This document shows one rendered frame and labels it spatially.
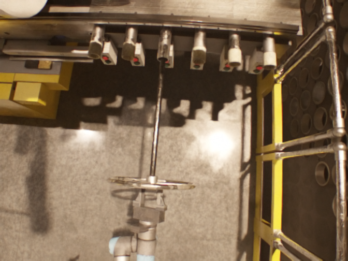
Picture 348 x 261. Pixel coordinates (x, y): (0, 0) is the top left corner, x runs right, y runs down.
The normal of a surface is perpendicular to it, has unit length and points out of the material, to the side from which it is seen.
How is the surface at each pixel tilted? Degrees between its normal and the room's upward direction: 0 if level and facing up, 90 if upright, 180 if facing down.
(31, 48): 0
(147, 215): 27
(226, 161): 0
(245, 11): 0
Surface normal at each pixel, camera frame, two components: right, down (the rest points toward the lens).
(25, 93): -0.01, -0.19
